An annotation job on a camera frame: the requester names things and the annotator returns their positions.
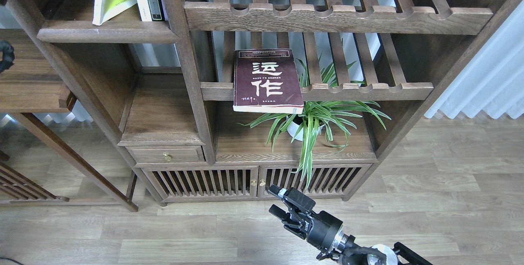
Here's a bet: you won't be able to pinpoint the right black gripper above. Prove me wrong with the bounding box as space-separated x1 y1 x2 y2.
268 185 343 253

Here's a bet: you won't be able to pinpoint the dark red book white characters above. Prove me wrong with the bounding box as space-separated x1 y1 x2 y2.
233 48 304 114

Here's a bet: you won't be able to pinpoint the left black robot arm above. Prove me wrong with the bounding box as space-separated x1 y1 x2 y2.
0 0 15 73

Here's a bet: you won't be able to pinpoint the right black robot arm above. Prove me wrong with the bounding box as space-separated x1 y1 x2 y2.
268 185 430 265

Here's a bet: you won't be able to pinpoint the white plant pot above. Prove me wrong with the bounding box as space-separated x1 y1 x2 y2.
287 118 325 141

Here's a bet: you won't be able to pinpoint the green spider plant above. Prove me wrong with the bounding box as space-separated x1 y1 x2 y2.
238 54 391 190

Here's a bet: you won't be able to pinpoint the brass drawer knob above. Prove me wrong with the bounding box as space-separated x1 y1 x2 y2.
163 152 172 162

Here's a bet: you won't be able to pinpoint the dark wooden bookshelf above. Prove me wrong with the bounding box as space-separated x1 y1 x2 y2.
1 0 522 203

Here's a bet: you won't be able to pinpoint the white curtain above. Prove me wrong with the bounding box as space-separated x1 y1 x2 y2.
425 2 524 119

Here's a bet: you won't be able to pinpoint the wooden slatted rack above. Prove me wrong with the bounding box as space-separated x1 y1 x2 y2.
0 152 70 205

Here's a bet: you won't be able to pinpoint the wooden side table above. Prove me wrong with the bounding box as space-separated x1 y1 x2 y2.
0 29 138 212

